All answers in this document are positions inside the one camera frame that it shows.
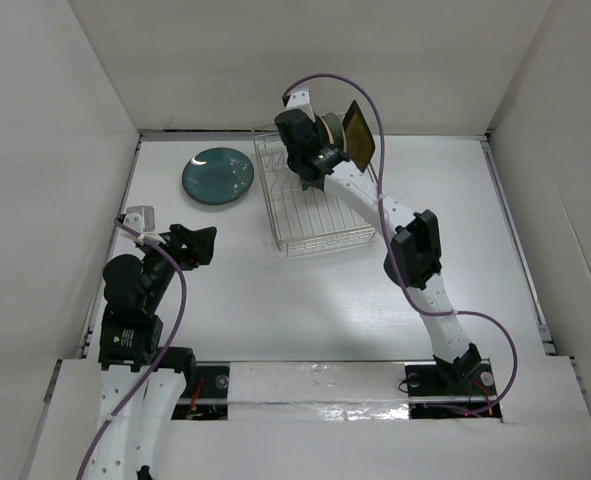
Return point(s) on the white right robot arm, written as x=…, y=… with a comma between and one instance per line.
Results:
x=413, y=248

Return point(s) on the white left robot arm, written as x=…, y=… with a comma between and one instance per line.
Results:
x=142, y=375

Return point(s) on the light green flower plate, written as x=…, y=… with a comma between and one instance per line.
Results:
x=336, y=130

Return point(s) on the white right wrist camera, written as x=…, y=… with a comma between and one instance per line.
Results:
x=300, y=100

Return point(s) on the round teal blossom plate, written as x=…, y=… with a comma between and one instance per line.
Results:
x=218, y=176

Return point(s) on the cream bird painted plate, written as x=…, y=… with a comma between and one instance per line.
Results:
x=329, y=138

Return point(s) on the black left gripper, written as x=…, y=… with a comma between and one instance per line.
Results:
x=198, y=244

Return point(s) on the square black yellow plate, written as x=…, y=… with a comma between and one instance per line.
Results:
x=360, y=145

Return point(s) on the metal wire dish rack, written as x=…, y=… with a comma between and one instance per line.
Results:
x=302, y=220

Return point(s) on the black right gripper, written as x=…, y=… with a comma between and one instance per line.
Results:
x=315, y=128

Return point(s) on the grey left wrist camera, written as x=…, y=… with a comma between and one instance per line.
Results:
x=137, y=222

